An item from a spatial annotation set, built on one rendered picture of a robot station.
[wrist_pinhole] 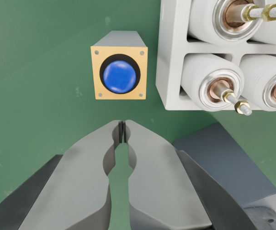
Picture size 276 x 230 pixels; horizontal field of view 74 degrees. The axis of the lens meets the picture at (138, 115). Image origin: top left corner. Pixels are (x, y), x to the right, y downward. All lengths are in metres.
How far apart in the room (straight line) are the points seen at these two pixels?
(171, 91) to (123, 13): 0.26
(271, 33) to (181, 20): 0.15
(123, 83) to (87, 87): 0.37
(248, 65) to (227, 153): 0.26
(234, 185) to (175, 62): 0.33
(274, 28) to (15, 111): 0.70
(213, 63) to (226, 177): 0.31
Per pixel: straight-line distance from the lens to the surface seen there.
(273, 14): 0.27
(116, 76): 0.23
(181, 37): 0.39
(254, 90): 0.40
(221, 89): 0.34
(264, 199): 0.52
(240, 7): 0.32
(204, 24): 0.33
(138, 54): 0.24
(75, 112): 0.65
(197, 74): 0.35
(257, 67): 0.42
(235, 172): 0.55
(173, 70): 0.40
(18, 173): 0.89
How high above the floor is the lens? 0.55
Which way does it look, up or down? 62 degrees down
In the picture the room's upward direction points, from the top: 174 degrees clockwise
